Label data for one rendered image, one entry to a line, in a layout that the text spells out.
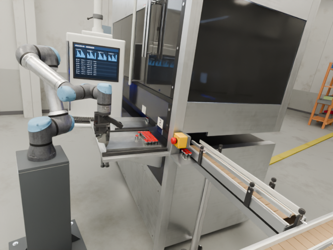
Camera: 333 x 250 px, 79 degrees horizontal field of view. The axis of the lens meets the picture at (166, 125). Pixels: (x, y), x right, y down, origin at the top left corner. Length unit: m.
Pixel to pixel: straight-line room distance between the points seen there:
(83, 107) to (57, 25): 3.16
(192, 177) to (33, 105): 3.94
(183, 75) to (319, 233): 0.88
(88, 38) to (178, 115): 1.17
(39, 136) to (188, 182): 0.96
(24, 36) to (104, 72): 2.84
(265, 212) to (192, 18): 0.94
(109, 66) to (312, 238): 1.82
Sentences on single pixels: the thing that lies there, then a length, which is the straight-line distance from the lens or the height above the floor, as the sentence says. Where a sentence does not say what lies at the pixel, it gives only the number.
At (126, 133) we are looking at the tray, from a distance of 1.45.
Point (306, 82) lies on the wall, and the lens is 10.53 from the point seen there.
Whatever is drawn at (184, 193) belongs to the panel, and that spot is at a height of 0.56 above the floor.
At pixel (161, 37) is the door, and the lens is 1.46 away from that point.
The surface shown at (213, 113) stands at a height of 1.14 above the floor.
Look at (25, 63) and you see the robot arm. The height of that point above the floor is 1.32.
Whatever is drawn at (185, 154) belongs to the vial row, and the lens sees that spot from 1.20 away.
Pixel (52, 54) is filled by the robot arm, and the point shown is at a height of 1.38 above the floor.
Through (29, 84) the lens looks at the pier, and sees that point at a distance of 4.75.
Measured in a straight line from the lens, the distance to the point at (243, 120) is 1.53.
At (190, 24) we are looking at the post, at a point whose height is 1.62.
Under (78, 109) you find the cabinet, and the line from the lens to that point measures 2.10.
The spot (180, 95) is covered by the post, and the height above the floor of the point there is 1.25.
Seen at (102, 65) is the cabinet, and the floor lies 1.31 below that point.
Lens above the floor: 1.43
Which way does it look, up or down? 18 degrees down
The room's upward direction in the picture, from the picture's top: 7 degrees clockwise
